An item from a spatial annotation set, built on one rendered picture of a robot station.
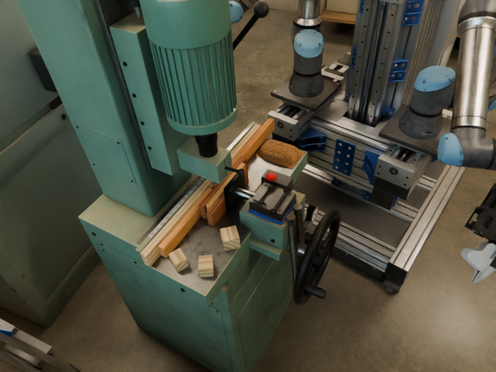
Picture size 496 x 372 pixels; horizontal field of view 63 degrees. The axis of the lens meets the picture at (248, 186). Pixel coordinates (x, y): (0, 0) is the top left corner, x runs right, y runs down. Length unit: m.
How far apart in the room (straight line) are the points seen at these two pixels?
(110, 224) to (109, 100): 0.47
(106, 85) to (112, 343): 1.34
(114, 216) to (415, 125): 1.09
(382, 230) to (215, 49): 1.43
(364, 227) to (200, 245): 1.12
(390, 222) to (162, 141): 1.34
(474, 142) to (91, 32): 0.88
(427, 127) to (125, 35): 1.08
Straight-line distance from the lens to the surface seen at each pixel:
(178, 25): 0.83
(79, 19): 0.98
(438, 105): 1.56
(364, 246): 1.97
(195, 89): 0.90
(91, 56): 1.01
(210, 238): 1.13
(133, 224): 1.34
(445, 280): 2.26
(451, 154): 1.06
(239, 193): 1.15
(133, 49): 0.96
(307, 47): 1.66
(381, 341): 2.01
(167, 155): 1.11
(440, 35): 1.92
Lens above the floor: 1.79
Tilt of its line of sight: 46 degrees down
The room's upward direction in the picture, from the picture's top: 4 degrees counter-clockwise
